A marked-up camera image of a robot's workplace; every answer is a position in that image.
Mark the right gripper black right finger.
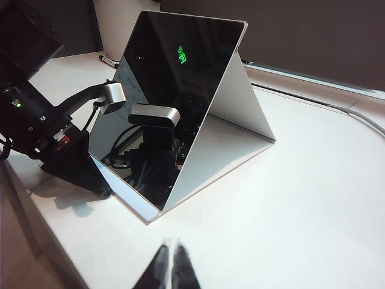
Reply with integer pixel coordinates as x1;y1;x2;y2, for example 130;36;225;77
171;239;202;289

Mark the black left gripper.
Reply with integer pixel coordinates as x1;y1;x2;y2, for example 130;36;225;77
5;110;114;199

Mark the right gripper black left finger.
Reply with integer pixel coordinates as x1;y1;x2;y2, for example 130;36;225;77
131;240;171;289

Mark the black tablet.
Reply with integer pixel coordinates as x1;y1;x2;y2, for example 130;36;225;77
89;10;276;225

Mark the black marker pen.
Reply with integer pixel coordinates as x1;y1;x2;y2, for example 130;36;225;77
98;54;119;69

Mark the white cylindrical bin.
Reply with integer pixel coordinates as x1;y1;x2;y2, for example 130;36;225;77
92;0;143;61

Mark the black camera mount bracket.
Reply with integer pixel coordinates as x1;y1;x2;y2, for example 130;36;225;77
56;82;109;119

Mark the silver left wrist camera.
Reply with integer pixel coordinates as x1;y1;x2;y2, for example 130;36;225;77
100;81;128;116

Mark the grey cable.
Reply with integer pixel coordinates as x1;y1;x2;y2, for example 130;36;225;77
345;105;385;135

